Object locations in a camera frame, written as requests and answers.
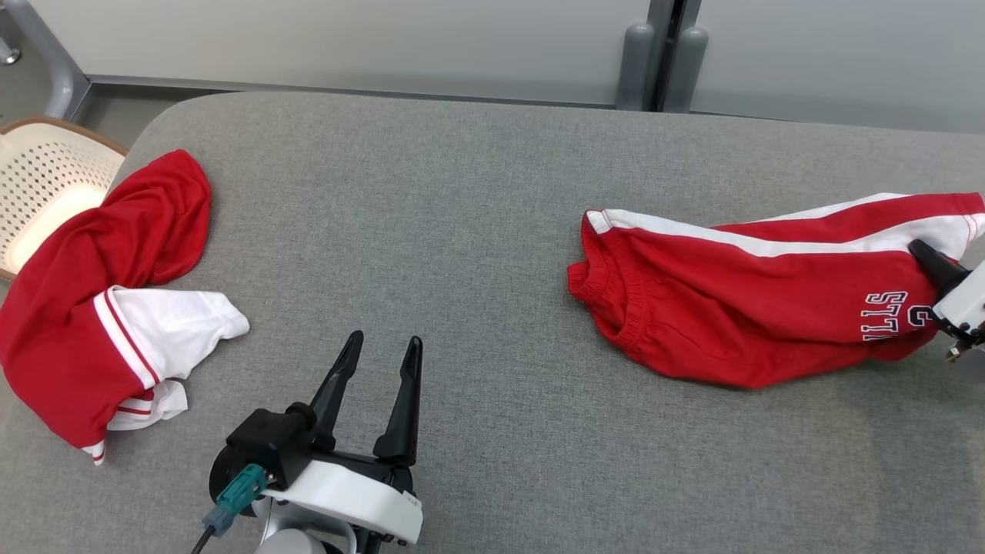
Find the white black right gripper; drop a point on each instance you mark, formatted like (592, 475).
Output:
(968, 304)

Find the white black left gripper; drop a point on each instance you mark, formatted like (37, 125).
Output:
(354, 500)

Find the red shorts with white stripe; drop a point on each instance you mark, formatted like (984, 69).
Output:
(731, 308)

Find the red t-shirt with white sleeves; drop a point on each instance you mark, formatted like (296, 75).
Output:
(69, 338)

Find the grey fabric sofa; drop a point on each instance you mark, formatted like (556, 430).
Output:
(477, 308)

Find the beige perforated laundry basket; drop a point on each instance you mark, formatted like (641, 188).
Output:
(46, 177)

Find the grey metal tube leg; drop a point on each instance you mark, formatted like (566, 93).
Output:
(54, 69)

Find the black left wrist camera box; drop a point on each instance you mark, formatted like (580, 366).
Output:
(269, 442)

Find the grey cylindrical post foot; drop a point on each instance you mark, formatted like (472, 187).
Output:
(685, 73)
(636, 69)

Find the grey partition post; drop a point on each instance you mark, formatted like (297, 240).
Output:
(671, 46)

